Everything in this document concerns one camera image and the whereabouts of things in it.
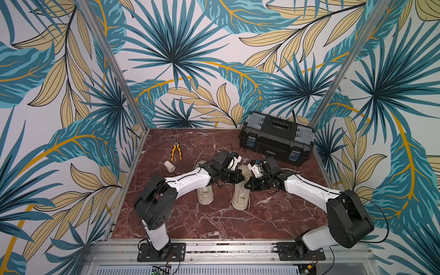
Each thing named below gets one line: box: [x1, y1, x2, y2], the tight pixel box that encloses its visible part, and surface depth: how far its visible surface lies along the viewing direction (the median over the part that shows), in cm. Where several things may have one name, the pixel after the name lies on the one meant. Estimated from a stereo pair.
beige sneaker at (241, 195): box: [232, 165, 253, 211], surface depth 85 cm
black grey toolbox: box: [238, 111, 316, 167], surface depth 97 cm
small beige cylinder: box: [163, 160, 176, 173], surface depth 99 cm
